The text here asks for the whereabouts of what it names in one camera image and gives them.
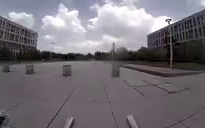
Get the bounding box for row of trees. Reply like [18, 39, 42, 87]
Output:
[0, 38, 39, 62]

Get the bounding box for grey paved plaza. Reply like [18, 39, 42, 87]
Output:
[0, 60, 205, 128]

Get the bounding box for distant pole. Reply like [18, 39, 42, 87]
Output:
[111, 41, 116, 63]

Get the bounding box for low raised stone platform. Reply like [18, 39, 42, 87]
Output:
[120, 63, 205, 78]

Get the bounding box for distant line of trees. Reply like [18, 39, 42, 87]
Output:
[36, 34, 205, 64]

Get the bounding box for row of stone bollards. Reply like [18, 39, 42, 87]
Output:
[0, 63, 121, 78]

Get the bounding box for robot's own part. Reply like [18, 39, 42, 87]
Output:
[63, 116, 75, 128]
[125, 114, 140, 128]

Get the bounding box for white building with window rows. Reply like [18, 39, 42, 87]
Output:
[0, 11, 39, 61]

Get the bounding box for lamp post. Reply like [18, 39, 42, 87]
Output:
[165, 17, 174, 70]

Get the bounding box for grey building with window rows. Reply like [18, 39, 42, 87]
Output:
[146, 5, 205, 64]

